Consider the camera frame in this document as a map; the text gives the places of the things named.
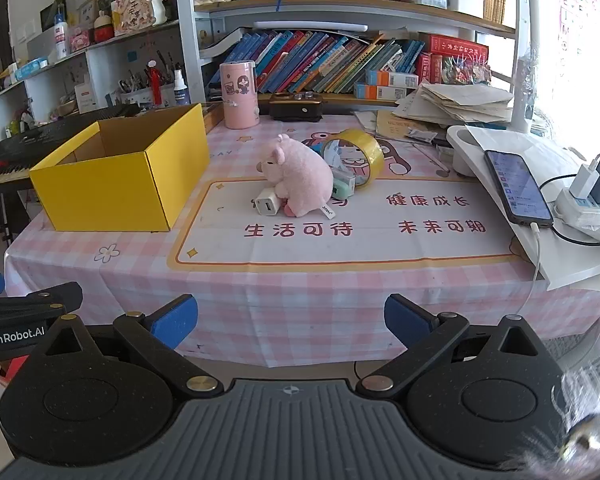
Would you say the row of colourful leaning books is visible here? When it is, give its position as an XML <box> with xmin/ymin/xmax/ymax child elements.
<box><xmin>207</xmin><ymin>30</ymin><xmax>428</xmax><ymax>95</ymax></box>

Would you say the yellow workbook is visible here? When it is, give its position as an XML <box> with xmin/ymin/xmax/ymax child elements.
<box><xmin>355</xmin><ymin>110</ymin><xmax>451</xmax><ymax>143</ymax></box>

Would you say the white bottle with blue cap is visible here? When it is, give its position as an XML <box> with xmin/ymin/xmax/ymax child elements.
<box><xmin>54</xmin><ymin>7</ymin><xmax>71</xmax><ymax>61</ymax></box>

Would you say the white plugged charger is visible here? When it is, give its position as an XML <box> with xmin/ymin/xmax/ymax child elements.
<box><xmin>570</xmin><ymin>160</ymin><xmax>600</xmax><ymax>199</ymax></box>

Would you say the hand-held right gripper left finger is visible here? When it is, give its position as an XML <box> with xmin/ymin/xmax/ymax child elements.
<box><xmin>30</xmin><ymin>294</ymin><xmax>226</xmax><ymax>398</ymax></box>

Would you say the yellow tape roll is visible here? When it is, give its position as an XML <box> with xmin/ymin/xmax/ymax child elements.
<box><xmin>321</xmin><ymin>128</ymin><xmax>385</xmax><ymax>192</ymax></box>

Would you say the pink cartoon canister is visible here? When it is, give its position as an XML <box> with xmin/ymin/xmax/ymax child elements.
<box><xmin>219</xmin><ymin>60</ymin><xmax>261</xmax><ymax>130</ymax></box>

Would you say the yellow cardboard box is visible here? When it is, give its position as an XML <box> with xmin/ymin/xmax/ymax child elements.
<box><xmin>29</xmin><ymin>103</ymin><xmax>212</xmax><ymax>232</ymax></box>

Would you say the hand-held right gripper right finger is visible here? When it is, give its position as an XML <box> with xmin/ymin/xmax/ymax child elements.
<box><xmin>356</xmin><ymin>294</ymin><xmax>552</xmax><ymax>397</ymax></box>

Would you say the white phone cable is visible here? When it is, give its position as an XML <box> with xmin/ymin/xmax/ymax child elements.
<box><xmin>522</xmin><ymin>224</ymin><xmax>545</xmax><ymax>321</ymax></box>

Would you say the pink plush pig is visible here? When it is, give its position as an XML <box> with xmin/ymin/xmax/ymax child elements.
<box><xmin>256</xmin><ymin>134</ymin><xmax>337</xmax><ymax>215</ymax></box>

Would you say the orange and blue small box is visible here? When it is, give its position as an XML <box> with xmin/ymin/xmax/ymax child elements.
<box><xmin>365</xmin><ymin>69</ymin><xmax>420</xmax><ymax>87</ymax></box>
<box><xmin>354</xmin><ymin>83</ymin><xmax>421</xmax><ymax>101</ymax></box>

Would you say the black electronic keyboard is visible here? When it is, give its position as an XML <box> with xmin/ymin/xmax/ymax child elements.
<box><xmin>0</xmin><ymin>104</ymin><xmax>146</xmax><ymax>188</ymax></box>

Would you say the white box with red label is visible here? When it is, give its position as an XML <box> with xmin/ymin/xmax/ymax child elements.
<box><xmin>74</xmin><ymin>82</ymin><xmax>101</xmax><ymax>113</ymax></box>

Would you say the colourful printed packet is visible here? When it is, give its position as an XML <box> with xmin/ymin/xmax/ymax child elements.
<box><xmin>442</xmin><ymin>55</ymin><xmax>492</xmax><ymax>86</ymax></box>

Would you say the black smartphone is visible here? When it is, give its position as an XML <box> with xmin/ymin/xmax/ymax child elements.
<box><xmin>483</xmin><ymin>149</ymin><xmax>554</xmax><ymax>226</ymax></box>

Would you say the pink small box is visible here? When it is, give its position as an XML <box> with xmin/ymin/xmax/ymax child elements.
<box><xmin>70</xmin><ymin>27</ymin><xmax>93</xmax><ymax>53</ymax></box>

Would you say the thick red book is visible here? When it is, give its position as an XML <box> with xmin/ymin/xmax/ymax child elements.
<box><xmin>419</xmin><ymin>32</ymin><xmax>491</xmax><ymax>86</ymax></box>

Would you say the white charger cube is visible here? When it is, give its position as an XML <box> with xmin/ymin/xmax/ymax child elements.
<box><xmin>254</xmin><ymin>187</ymin><xmax>287</xmax><ymax>221</ymax></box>

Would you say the wall poster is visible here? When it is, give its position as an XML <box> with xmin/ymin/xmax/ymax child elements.
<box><xmin>555</xmin><ymin>0</ymin><xmax>600</xmax><ymax>86</ymax></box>

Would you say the small white spray bottle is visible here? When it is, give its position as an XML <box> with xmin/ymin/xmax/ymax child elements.
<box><xmin>172</xmin><ymin>66</ymin><xmax>190</xmax><ymax>107</ymax></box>

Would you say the white side shelf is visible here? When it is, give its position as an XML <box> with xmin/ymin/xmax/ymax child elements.
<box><xmin>0</xmin><ymin>20</ymin><xmax>201</xmax><ymax>141</ymax></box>

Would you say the white desk bookshelf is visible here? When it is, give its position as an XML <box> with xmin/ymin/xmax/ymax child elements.
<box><xmin>172</xmin><ymin>0</ymin><xmax>531</xmax><ymax>111</ymax></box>

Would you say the red and white pot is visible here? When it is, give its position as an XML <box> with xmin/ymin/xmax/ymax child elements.
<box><xmin>94</xmin><ymin>10</ymin><xmax>115</xmax><ymax>43</ymax></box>

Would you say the stack of loose papers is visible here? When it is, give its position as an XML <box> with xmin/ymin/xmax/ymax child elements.
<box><xmin>395</xmin><ymin>82</ymin><xmax>516</xmax><ymax>126</ymax></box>

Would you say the white flat board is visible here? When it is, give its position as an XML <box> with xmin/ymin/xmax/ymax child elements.
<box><xmin>465</xmin><ymin>125</ymin><xmax>600</xmax><ymax>292</ymax></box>

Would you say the black cable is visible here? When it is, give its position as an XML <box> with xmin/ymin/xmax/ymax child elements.
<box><xmin>537</xmin><ymin>175</ymin><xmax>600</xmax><ymax>249</ymax></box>

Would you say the mint correction tape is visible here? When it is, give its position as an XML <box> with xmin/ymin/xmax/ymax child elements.
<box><xmin>334</xmin><ymin>170</ymin><xmax>357</xmax><ymax>197</ymax></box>

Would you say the dark brown desk box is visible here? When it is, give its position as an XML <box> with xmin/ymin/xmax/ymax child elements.
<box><xmin>269</xmin><ymin>92</ymin><xmax>325</xmax><ymax>122</ymax></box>

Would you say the light blue tissue box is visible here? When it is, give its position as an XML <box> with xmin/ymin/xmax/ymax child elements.
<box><xmin>15</xmin><ymin>59</ymin><xmax>49</xmax><ymax>81</ymax></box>

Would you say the black picture frame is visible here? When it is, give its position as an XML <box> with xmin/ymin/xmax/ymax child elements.
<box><xmin>40</xmin><ymin>0</ymin><xmax>67</xmax><ymax>31</ymax></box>

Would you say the white desk lamp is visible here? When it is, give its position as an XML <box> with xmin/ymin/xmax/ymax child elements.
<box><xmin>446</xmin><ymin>0</ymin><xmax>553</xmax><ymax>177</ymax></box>

